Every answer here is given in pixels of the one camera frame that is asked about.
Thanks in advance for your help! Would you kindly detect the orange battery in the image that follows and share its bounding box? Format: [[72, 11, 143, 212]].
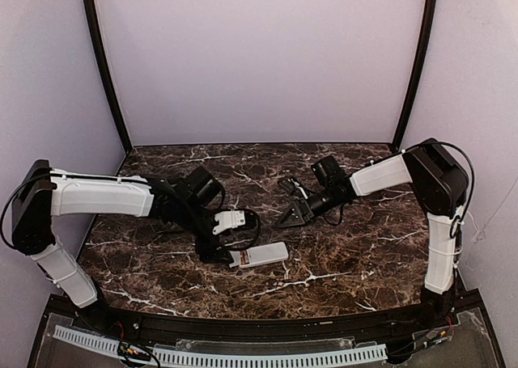
[[240, 251, 250, 266]]

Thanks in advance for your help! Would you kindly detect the white remote control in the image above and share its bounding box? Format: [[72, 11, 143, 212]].
[[229, 242, 289, 269]]

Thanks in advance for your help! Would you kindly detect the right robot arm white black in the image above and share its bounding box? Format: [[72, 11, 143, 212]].
[[276, 138, 475, 296]]

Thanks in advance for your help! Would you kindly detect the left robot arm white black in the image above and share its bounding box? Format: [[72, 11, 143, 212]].
[[2, 159, 232, 308]]

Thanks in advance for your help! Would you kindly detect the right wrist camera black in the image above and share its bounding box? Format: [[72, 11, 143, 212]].
[[278, 177, 304, 196]]

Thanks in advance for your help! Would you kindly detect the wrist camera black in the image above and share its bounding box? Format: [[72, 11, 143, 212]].
[[212, 210, 246, 235], [278, 177, 304, 196]]

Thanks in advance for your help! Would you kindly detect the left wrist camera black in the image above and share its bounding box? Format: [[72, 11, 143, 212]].
[[212, 210, 246, 235]]

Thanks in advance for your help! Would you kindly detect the white slotted cable duct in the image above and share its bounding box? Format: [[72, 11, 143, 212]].
[[53, 325, 388, 367]]

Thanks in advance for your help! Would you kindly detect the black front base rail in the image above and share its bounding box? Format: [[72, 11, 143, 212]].
[[28, 290, 504, 367]]

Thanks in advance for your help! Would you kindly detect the right black frame post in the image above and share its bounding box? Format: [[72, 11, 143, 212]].
[[390, 0, 437, 152]]

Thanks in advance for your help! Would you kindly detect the black frame post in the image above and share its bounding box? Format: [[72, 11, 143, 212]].
[[83, 0, 133, 155], [390, 0, 437, 152]]

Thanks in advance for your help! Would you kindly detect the left black frame post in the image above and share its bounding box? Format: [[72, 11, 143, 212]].
[[83, 0, 133, 155]]

